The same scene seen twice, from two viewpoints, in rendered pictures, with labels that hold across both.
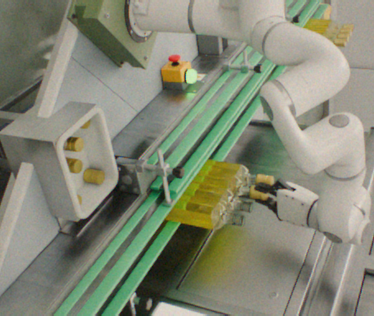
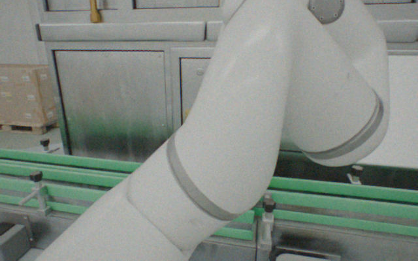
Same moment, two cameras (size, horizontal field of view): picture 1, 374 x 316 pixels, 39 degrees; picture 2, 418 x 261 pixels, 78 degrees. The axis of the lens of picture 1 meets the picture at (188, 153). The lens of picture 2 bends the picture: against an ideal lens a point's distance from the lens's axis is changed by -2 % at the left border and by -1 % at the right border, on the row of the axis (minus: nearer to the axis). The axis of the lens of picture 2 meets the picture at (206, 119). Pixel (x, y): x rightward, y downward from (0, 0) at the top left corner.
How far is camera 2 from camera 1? 0.99 m
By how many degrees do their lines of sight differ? 39
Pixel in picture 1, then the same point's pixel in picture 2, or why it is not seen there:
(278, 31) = (243, 196)
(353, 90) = not seen: outside the picture
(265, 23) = (191, 235)
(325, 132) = (356, 22)
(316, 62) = (302, 64)
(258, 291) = not seen: hidden behind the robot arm
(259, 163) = (124, 132)
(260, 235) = not seen: hidden behind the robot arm
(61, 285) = (407, 246)
